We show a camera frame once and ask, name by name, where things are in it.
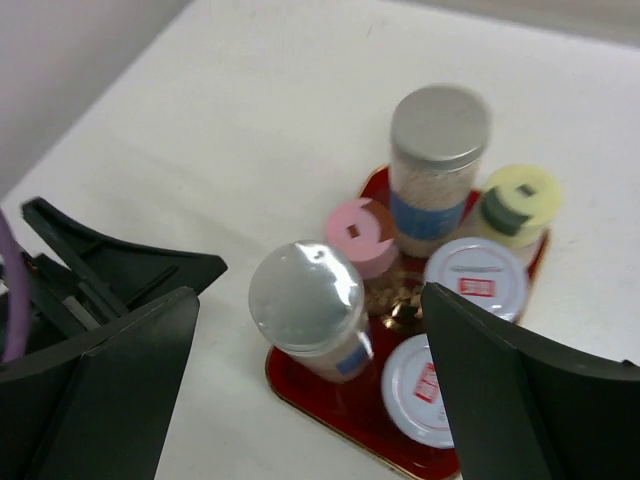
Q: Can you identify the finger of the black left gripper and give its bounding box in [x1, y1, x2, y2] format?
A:
[21, 197, 228, 324]

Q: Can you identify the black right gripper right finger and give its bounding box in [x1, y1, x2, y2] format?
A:
[421, 282, 639, 480]

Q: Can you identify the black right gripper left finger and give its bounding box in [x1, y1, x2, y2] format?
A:
[1, 287, 199, 479]

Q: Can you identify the red-white lid sauce jar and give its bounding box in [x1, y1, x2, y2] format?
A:
[424, 237, 529, 323]

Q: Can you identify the yellow cap spice bottle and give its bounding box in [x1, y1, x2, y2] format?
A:
[473, 164, 563, 266]

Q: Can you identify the pink cap spice bottle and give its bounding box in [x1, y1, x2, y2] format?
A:
[325, 197, 398, 280]

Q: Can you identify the tall jar blue label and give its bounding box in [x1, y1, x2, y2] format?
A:
[389, 84, 491, 258]

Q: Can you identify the red lacquer tray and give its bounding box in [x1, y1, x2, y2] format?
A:
[265, 166, 551, 479]

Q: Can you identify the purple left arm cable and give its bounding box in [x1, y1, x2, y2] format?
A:
[0, 207, 30, 364]

